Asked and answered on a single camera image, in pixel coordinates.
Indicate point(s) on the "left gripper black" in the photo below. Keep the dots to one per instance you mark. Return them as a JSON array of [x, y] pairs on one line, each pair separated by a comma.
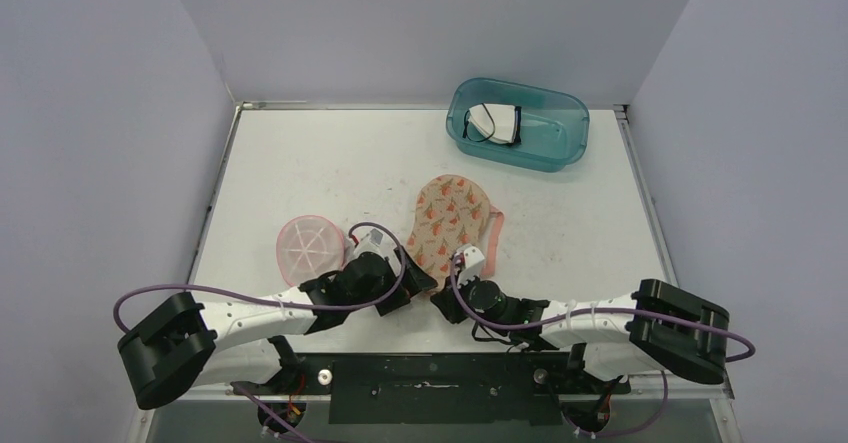
[[414, 282]]

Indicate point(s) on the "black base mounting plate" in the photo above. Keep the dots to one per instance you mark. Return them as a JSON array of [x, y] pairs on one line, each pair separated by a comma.
[[445, 388]]

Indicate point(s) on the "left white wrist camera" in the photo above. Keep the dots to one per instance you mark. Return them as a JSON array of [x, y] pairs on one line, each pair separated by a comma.
[[377, 242]]

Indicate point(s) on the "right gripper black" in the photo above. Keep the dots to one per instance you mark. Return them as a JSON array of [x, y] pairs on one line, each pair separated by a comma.
[[452, 300]]

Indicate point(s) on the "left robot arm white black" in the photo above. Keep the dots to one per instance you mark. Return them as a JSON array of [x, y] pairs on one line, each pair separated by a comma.
[[184, 343]]

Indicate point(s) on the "floral mesh laundry bag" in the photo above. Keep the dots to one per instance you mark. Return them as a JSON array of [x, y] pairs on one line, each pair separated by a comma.
[[452, 211]]

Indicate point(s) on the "pink round mesh laundry bag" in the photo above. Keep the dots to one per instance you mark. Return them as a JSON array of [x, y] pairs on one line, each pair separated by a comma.
[[307, 247]]

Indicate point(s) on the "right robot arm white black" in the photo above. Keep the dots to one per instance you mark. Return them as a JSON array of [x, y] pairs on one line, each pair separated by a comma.
[[657, 327]]

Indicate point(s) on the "teal plastic bin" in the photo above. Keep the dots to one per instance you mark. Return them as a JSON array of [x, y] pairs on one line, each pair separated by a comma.
[[518, 125]]

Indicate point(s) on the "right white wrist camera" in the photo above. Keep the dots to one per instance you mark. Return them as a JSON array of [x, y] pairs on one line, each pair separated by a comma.
[[469, 263]]

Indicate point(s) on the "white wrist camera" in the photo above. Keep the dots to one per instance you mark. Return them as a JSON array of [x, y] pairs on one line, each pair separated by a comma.
[[377, 242], [469, 263]]

